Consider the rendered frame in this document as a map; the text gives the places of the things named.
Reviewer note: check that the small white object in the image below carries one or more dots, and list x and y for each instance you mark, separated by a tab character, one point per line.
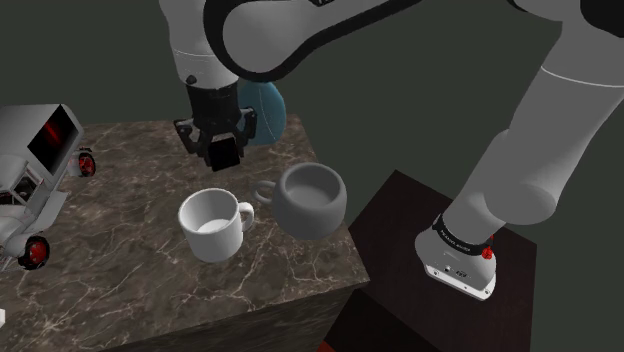
1	317

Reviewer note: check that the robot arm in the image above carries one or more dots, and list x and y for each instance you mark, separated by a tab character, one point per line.
560	122

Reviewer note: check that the dark robot stand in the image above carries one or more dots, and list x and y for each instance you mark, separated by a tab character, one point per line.
438	287

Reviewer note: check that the grey round mug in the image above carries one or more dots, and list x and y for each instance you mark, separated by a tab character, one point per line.
312	202

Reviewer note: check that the blue round plate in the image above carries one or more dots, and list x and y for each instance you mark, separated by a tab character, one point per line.
265	112

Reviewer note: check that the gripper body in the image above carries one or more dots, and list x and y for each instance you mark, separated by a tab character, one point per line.
214	109

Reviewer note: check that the white toy car red wheels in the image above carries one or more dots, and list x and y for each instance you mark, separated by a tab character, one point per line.
29	170

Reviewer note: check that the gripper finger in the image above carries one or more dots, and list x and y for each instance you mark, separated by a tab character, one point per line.
187	136
229	146

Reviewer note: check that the white mug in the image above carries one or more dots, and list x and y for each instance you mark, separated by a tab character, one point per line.
214	229

